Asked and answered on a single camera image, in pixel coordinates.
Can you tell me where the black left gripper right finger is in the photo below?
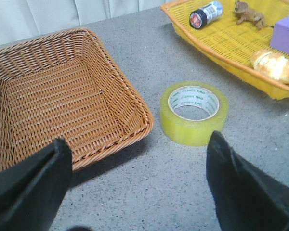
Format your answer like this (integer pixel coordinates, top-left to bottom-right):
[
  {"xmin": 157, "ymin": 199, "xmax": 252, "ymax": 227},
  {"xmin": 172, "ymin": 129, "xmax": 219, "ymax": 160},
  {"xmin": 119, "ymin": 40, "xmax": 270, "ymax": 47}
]
[{"xmin": 206, "ymin": 131, "xmax": 289, "ymax": 231}]

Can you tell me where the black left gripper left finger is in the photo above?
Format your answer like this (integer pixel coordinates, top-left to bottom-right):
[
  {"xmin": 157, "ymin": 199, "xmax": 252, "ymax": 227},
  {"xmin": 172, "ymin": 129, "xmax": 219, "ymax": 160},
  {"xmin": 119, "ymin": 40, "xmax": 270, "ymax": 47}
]
[{"xmin": 0, "ymin": 139, "xmax": 72, "ymax": 231}]

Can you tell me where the yellow clear tape roll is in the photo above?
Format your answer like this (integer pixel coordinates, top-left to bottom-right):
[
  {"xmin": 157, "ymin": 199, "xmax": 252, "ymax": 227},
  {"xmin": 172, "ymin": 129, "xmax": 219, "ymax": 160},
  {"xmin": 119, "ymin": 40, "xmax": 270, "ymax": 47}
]
[{"xmin": 160, "ymin": 81, "xmax": 229, "ymax": 146}]

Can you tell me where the brown wicker basket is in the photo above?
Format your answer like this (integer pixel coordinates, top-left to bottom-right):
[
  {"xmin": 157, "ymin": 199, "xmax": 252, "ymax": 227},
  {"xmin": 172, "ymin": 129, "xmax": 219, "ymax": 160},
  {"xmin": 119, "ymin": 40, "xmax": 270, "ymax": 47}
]
[{"xmin": 0, "ymin": 28, "xmax": 154, "ymax": 172}]

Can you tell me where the bread roll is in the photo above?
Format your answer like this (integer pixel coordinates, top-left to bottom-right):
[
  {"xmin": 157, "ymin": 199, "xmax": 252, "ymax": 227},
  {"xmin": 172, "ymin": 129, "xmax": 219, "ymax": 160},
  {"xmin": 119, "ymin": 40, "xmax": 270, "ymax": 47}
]
[{"xmin": 250, "ymin": 50, "xmax": 289, "ymax": 84}]

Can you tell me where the yellow woven basket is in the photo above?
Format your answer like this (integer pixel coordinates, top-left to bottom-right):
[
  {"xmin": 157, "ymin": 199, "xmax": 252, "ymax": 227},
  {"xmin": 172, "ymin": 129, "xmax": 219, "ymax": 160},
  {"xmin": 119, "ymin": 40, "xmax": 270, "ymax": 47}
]
[{"xmin": 160, "ymin": 0, "xmax": 289, "ymax": 100}]

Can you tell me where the purple foam block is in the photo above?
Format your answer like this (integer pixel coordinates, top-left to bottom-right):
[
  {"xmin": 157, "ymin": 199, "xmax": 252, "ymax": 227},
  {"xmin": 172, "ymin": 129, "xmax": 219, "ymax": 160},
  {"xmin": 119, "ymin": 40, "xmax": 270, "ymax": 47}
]
[{"xmin": 270, "ymin": 16, "xmax": 289, "ymax": 54}]

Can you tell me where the white curtain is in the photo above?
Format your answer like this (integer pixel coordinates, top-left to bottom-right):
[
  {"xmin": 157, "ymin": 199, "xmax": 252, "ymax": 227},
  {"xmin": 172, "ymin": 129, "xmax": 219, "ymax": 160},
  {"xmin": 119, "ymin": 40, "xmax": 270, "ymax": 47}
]
[{"xmin": 0, "ymin": 0, "xmax": 165, "ymax": 45}]

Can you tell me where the small black-capped bottle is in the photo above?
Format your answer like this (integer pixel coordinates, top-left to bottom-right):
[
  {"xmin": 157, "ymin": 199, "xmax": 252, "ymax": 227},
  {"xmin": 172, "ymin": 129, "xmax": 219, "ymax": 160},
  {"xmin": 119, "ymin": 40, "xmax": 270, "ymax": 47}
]
[{"xmin": 189, "ymin": 0, "xmax": 223, "ymax": 29}]

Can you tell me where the brown toy animal figure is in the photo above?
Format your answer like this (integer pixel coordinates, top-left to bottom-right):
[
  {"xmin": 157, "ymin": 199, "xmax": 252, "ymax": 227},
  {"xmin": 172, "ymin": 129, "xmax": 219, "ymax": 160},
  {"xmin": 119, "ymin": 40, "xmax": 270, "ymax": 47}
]
[{"xmin": 233, "ymin": 0, "xmax": 274, "ymax": 30}]

